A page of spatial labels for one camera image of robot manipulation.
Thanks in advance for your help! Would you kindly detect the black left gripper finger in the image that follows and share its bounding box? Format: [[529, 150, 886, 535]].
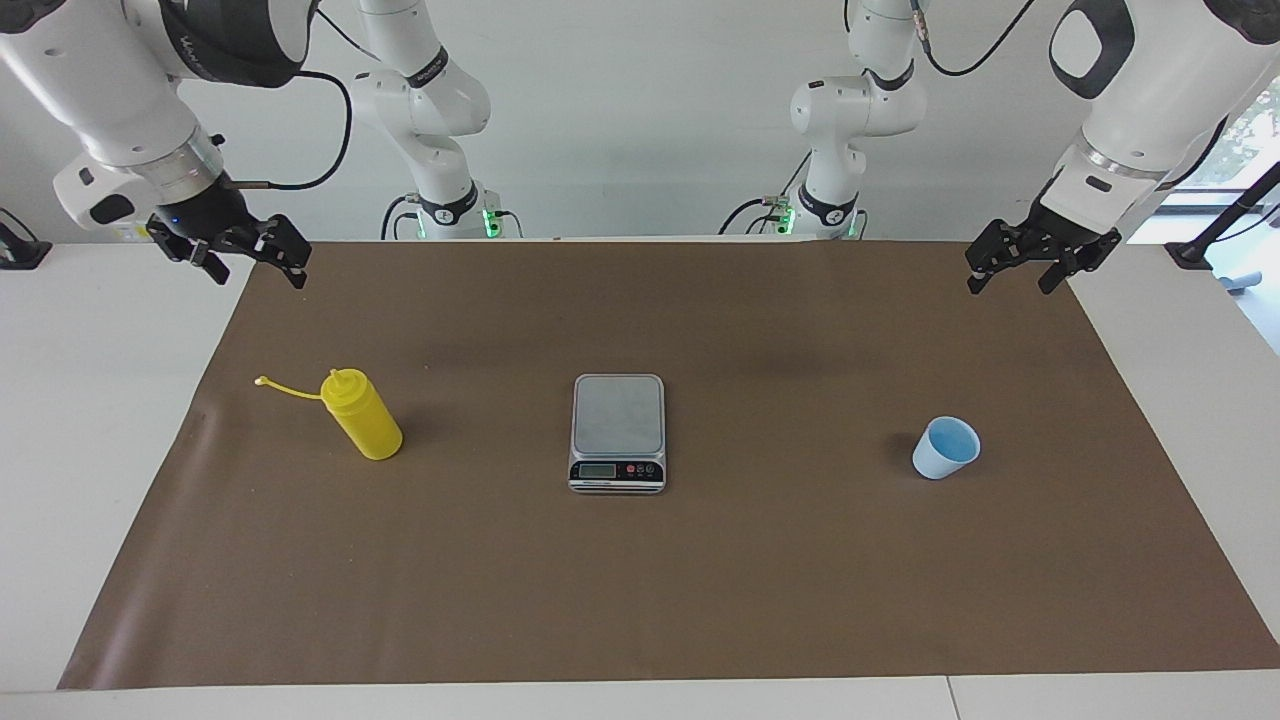
[[1038, 231, 1123, 296], [965, 218, 1041, 296]]

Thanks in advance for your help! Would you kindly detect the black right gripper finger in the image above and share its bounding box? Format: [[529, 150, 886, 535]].
[[240, 214, 312, 291], [160, 238, 231, 287]]

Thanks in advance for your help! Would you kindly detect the yellow squeeze bottle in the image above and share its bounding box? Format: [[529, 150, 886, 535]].
[[255, 368, 404, 462]]

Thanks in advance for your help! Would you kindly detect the light blue cup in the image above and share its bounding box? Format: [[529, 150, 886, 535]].
[[912, 416, 982, 481]]

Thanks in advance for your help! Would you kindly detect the silver digital kitchen scale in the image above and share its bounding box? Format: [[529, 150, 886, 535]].
[[568, 373, 668, 496]]

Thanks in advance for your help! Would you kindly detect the black stand with pole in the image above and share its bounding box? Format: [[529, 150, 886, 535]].
[[1165, 160, 1280, 273]]

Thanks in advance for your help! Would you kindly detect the black table clamp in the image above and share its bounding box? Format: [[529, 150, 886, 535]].
[[0, 208, 53, 271]]

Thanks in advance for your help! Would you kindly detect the brown table mat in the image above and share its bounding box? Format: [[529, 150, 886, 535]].
[[57, 238, 1280, 691]]

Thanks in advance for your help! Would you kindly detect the black base cable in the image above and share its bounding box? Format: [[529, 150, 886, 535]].
[[380, 193, 423, 241], [719, 150, 813, 237]]

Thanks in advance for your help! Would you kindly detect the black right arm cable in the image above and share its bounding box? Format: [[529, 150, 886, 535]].
[[225, 8, 383, 192]]

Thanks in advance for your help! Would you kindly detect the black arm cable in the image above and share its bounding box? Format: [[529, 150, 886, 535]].
[[225, 8, 383, 192], [908, 0, 1233, 193]]

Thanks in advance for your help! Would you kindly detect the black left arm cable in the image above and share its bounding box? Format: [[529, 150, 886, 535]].
[[908, 0, 1233, 193]]

